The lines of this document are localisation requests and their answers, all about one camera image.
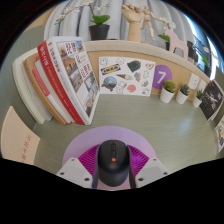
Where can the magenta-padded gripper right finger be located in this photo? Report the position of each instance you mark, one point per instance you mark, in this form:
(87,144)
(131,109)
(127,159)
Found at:
(140,160)

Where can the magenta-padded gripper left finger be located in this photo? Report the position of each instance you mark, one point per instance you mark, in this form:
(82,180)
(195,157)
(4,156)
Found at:
(87,160)

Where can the black computer mouse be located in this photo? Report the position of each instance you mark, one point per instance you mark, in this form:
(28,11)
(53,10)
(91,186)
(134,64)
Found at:
(113,163)

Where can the purple mouse pad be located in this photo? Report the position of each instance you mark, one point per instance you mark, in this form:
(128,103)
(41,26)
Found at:
(110,133)

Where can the small succulent in white pot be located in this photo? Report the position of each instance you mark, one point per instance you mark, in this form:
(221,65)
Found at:
(196,102)
(166,96)
(181,97)

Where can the beige card with text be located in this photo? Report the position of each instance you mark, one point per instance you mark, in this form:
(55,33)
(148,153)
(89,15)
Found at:
(18,138)

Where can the red-spined photo book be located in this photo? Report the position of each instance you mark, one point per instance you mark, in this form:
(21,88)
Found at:
(75,76)

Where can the white rectangular sticker sheet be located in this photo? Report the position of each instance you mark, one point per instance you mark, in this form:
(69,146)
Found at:
(126,76)

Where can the white sticker sheet with food stickers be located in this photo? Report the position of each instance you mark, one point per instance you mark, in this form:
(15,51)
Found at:
(220,133)

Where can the brown book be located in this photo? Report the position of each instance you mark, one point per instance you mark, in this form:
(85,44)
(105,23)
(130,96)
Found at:
(38,88)

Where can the purple round number sign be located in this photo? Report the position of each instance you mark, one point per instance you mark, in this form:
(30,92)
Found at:
(161,75)

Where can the large white book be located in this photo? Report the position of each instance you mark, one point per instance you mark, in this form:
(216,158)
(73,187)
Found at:
(25,90)

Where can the black book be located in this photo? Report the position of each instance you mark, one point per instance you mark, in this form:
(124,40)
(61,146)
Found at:
(211,100)

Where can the wooden desk back shelf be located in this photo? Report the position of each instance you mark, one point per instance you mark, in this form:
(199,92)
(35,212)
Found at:
(133,48)

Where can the white orchid in black pot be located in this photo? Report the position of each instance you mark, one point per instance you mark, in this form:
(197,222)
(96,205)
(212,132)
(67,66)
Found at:
(206,68)
(99,31)
(165,36)

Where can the dark wooden horse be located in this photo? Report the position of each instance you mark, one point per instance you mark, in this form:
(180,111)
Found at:
(193,51)

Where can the pink wooden horse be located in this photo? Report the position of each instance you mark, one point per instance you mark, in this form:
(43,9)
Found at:
(176,43)

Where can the green desk partition panel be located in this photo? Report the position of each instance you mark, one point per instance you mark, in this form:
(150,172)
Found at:
(13,53)

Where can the wooden hand model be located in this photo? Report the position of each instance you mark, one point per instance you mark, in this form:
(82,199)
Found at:
(133,23)

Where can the dark-framed window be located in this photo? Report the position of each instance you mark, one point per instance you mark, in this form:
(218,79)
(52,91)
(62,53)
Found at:
(203,36)

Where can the wooden mannequin figure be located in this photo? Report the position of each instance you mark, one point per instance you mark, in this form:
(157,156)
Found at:
(148,20)

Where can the grey curtain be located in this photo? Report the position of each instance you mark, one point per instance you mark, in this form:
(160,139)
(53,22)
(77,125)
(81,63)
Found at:
(113,10)

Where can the white wall socket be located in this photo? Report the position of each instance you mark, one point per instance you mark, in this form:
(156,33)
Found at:
(202,85)
(193,81)

